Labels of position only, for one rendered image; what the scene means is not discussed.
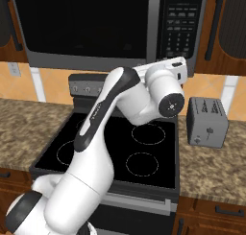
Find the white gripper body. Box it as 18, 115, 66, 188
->
132, 59, 171, 85

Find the black and grey microwave oven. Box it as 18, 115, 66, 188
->
9, 0, 209, 79

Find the black microwave door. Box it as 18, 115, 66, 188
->
9, 0, 161, 72

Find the brown wooden cupboard door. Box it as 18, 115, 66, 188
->
172, 213, 246, 235
194, 0, 246, 77
0, 0, 31, 64

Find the grey toaster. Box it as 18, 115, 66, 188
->
185, 96, 231, 150

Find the black glass hob stove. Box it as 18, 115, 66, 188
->
28, 73, 181, 235

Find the brown wooden drawer front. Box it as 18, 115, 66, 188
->
176, 196, 246, 227
0, 167, 35, 195

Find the black cupboard handle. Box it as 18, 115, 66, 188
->
204, 0, 226, 62
176, 217, 185, 235
0, 0, 24, 53

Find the white wall socket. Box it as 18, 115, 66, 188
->
7, 61, 22, 78

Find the grey oven door handle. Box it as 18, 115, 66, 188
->
101, 192, 172, 216

